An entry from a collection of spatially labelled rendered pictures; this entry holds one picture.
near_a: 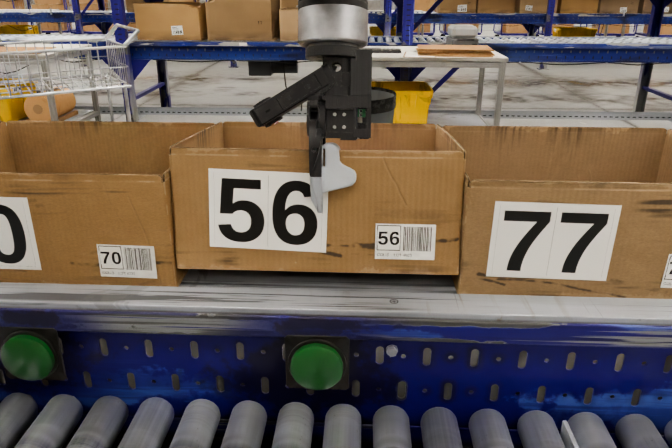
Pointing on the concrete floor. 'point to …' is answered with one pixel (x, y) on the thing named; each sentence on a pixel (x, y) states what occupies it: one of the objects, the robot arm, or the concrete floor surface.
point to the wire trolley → (72, 70)
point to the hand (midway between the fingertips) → (315, 202)
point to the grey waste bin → (382, 105)
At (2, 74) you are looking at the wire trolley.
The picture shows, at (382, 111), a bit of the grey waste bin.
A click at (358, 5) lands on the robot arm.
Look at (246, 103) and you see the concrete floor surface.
